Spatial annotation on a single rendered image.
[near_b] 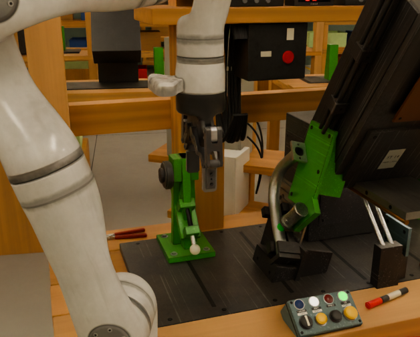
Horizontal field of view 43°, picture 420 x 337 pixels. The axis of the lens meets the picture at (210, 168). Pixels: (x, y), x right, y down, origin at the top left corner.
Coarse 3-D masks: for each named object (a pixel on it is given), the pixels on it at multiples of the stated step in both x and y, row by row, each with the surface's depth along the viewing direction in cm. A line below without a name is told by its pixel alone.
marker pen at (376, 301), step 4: (404, 288) 126; (392, 292) 124; (396, 292) 124; (400, 292) 125; (404, 292) 125; (384, 296) 122; (388, 296) 123; (392, 296) 123; (396, 296) 124; (372, 300) 121; (376, 300) 121; (380, 300) 121; (384, 300) 122; (388, 300) 123; (368, 304) 120; (372, 304) 120; (376, 304) 120; (368, 308) 120
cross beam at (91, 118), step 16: (256, 96) 165; (272, 96) 167; (288, 96) 168; (304, 96) 170; (320, 96) 172; (80, 112) 150; (96, 112) 152; (112, 112) 153; (128, 112) 154; (144, 112) 156; (160, 112) 157; (256, 112) 167; (272, 112) 168; (80, 128) 152; (96, 128) 153; (112, 128) 154; (128, 128) 156; (144, 128) 157; (160, 128) 159
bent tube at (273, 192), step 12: (300, 144) 133; (288, 156) 134; (300, 156) 132; (276, 168) 139; (288, 168) 138; (276, 180) 140; (276, 192) 140; (276, 204) 138; (276, 216) 136; (276, 228) 135; (276, 240) 133; (276, 252) 132
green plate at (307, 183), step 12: (312, 120) 133; (312, 132) 132; (336, 132) 123; (312, 144) 131; (324, 144) 126; (312, 156) 130; (324, 156) 125; (300, 168) 134; (312, 168) 129; (324, 168) 125; (300, 180) 134; (312, 180) 128; (324, 180) 128; (336, 180) 129; (300, 192) 133; (312, 192) 128; (324, 192) 129; (336, 192) 130
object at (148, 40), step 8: (64, 16) 762; (72, 16) 766; (64, 24) 755; (72, 24) 757; (80, 24) 758; (144, 24) 772; (144, 32) 787; (152, 32) 789; (160, 32) 790; (72, 40) 772; (80, 40) 774; (144, 40) 790; (152, 40) 792; (160, 40) 794; (144, 48) 794; (152, 48) 796; (144, 56) 786; (152, 56) 788; (144, 72) 802
